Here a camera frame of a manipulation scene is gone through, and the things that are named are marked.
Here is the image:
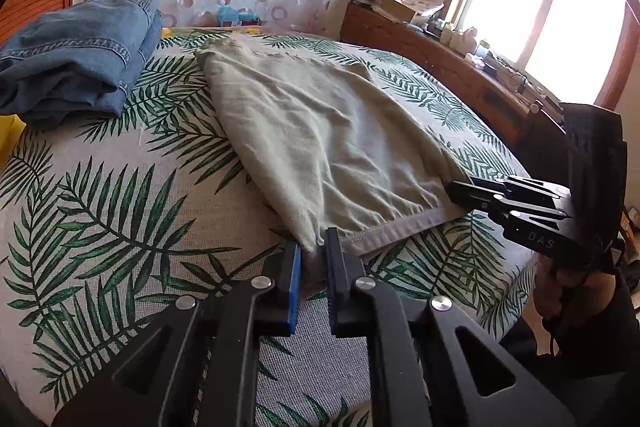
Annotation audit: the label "floral blanket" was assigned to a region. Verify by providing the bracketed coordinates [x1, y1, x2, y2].
[160, 23, 321, 40]

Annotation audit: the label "person's right forearm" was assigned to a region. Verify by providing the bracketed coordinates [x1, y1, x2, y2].
[500, 272, 640, 380]

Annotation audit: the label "leaf print bed sheet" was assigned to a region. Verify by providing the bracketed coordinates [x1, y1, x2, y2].
[0, 27, 538, 427]

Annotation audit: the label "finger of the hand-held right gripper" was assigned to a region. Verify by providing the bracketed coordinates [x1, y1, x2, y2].
[470, 175, 572, 208]
[445, 181, 572, 228]

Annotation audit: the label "blue plastic bag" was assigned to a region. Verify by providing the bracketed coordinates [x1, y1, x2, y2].
[217, 6, 262, 28]

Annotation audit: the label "window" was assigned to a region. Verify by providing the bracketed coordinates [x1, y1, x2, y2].
[445, 0, 640, 108]

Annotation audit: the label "wooden side cabinet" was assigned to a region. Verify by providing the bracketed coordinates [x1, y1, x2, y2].
[340, 2, 571, 158]

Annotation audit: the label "person's right hand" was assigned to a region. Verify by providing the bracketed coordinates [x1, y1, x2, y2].
[535, 252, 617, 329]

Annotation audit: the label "grey-green pants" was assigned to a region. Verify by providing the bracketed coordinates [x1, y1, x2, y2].
[194, 34, 473, 258]

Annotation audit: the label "yellow cloth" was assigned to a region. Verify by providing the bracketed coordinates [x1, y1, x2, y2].
[0, 114, 27, 171]

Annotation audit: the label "cardboard box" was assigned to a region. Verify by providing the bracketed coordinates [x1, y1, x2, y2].
[372, 0, 446, 24]

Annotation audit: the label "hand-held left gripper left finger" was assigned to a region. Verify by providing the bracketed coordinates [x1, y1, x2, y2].
[50, 241, 304, 427]

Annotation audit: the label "folded blue jeans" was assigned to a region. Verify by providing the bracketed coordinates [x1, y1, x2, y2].
[0, 0, 165, 131]

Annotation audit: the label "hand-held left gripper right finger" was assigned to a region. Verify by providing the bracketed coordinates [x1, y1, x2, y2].
[324, 227, 578, 427]

